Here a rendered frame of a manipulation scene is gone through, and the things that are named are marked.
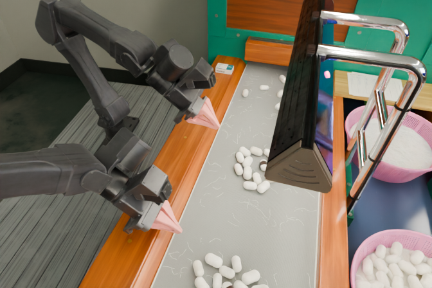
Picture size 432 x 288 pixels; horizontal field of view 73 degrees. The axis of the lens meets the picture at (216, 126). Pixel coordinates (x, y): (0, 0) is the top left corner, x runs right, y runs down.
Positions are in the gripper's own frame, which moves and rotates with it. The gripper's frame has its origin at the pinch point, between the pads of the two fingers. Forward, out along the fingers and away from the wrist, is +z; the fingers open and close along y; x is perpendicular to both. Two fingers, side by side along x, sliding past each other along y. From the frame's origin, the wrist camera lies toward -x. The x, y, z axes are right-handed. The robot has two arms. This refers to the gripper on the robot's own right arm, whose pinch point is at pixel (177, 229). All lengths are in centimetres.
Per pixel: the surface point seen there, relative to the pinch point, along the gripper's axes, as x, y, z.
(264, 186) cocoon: -8.3, 17.4, 12.6
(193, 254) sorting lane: 0.2, -2.3, 5.6
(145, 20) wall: 76, 145, -50
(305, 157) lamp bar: -36.9, -2.6, -5.9
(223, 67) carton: 5, 62, -7
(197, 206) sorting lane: 2.1, 8.6, 3.3
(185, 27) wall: 60, 148, -28
